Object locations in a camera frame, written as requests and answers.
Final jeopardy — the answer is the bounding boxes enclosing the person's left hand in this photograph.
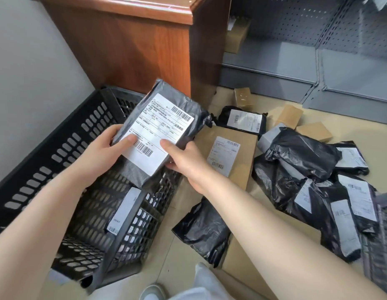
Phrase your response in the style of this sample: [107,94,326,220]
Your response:
[67,124,138,185]

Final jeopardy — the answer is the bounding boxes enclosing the person's right hand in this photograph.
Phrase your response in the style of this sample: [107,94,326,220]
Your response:
[160,139,219,195]

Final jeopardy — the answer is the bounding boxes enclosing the grey mailer parcel white label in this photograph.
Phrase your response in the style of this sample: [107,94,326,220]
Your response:
[112,79,213,191]

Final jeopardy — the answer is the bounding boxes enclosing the person's left forearm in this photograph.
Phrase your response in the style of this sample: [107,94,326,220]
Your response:
[0,167,88,300]

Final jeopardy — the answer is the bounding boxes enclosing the person's right forearm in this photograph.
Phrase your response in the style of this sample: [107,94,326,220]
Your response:
[193,172,387,300]

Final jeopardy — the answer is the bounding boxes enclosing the dark parcel with long label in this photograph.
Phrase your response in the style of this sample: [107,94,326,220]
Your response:
[69,184,145,248]

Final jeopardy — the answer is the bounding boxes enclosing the black plastic crate basket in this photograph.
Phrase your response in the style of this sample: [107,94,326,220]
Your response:
[0,86,185,294]
[360,191,387,292]

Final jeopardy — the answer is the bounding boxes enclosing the flat cardboard box white label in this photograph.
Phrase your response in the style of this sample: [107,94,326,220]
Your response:
[193,125,258,191]

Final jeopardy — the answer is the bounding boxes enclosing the black labelled mailer parcel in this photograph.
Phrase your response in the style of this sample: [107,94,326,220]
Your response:
[217,106,268,136]

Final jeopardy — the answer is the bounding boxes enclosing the small brown cardboard box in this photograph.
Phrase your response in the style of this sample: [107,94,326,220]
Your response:
[295,122,333,143]
[275,104,304,130]
[233,87,255,110]

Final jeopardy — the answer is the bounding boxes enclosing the black unlabelled crumpled mailer parcel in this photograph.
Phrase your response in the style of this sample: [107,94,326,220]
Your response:
[172,197,232,268]

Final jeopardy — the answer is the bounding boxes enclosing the brown wooden desk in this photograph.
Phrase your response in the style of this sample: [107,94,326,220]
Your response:
[27,0,232,107]

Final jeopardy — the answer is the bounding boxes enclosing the pile of black mailer bags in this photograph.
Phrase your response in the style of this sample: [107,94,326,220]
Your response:
[252,123,380,263]

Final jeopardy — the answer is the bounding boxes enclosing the tall brown cardboard box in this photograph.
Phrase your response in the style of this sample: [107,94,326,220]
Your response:
[224,17,252,55]

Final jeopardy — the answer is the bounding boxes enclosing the person's white trousers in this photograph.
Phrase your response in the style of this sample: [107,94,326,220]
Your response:
[168,262,235,300]

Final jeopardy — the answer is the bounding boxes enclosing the flat brown cardboard sheet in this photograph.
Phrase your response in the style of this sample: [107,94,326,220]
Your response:
[219,237,277,300]

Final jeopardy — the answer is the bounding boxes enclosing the person's white shoe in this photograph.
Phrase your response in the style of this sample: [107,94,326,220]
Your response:
[139,284,166,300]

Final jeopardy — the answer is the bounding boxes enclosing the grey metal shelf unit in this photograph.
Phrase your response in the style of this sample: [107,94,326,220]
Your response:
[218,0,387,126]

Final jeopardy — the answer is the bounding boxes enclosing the pale grey plastic bag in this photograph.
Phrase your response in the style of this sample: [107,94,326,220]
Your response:
[363,0,387,11]

